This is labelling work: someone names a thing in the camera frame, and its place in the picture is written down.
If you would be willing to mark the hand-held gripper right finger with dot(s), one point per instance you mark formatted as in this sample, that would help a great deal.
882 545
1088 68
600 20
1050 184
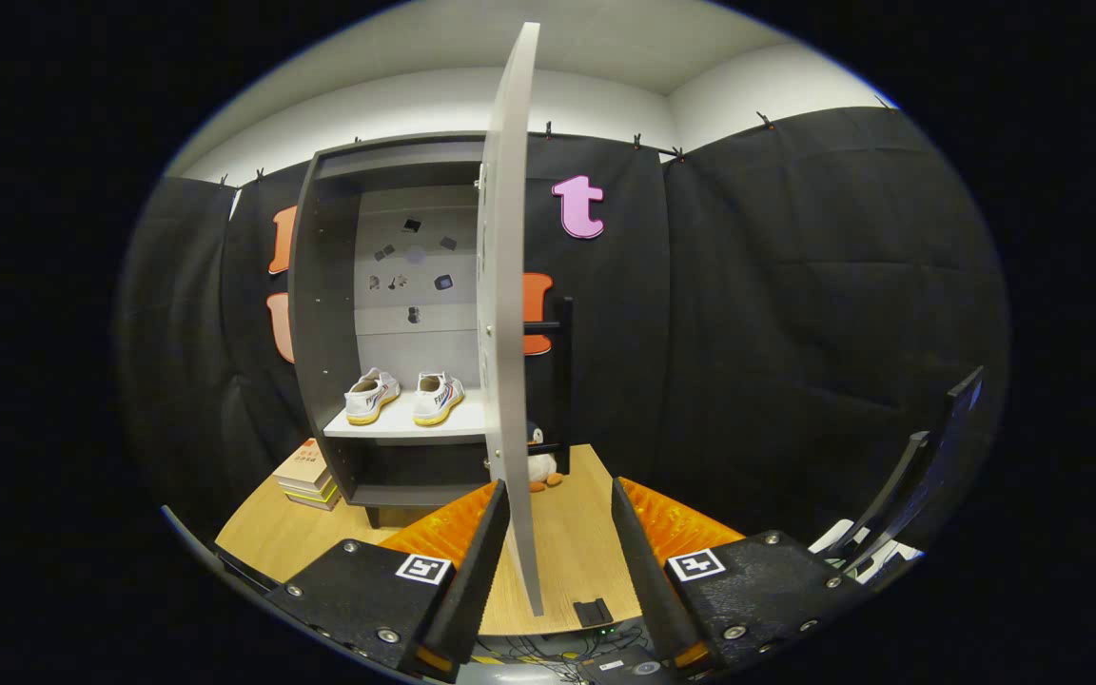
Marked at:
648 590

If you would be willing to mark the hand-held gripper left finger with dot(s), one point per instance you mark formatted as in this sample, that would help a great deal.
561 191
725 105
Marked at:
472 590

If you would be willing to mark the white canvas shoe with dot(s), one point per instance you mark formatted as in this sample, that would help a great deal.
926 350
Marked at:
436 398
369 395

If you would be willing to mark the dark grey shoe cabinet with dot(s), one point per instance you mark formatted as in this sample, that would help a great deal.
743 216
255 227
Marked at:
324 333

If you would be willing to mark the small black box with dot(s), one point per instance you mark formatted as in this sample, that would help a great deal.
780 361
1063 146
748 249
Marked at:
593 612

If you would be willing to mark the black electronic device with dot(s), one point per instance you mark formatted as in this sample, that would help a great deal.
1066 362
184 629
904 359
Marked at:
624 666

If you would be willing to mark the penguin plush toy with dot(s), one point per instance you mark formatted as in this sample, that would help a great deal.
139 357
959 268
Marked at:
540 466

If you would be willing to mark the stack of books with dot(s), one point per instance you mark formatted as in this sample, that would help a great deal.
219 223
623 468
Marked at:
305 471

